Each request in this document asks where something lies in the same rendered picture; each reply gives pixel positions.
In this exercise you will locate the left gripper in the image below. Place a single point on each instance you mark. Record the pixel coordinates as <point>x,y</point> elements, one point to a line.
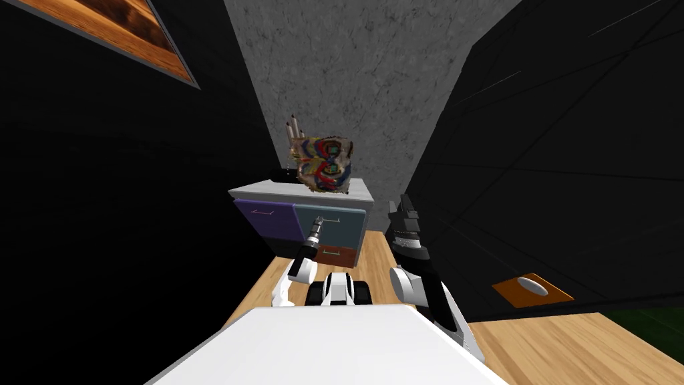
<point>316,232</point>

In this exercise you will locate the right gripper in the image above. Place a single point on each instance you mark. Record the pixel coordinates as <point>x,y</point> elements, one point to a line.
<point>404,230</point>

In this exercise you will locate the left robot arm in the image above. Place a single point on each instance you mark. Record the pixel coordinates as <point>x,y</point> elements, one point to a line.
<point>302,270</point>

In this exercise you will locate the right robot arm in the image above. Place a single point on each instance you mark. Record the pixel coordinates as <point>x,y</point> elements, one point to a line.
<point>422,283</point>

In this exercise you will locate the blue-grey drawer front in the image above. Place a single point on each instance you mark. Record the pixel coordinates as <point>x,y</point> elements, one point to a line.
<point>347,230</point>

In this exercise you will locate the brown drawer front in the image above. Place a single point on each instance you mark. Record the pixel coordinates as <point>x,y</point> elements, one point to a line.
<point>344,259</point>

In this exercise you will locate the purple drawer front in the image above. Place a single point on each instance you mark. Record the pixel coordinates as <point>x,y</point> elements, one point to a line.
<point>270,224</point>

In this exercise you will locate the grey cabinet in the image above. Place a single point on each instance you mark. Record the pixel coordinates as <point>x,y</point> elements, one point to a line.
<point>278,191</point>

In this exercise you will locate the multicoloured patterned object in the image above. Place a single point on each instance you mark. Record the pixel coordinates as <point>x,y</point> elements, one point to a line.
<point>323,163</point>

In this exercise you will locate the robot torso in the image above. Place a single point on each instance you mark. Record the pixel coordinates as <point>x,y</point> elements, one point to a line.
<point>331,347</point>

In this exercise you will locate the orange plate with white knob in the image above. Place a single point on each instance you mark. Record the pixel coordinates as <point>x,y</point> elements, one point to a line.
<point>531,290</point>

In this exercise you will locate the wooden framed wall picture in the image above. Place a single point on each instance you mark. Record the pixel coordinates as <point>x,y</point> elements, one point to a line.
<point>107,24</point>

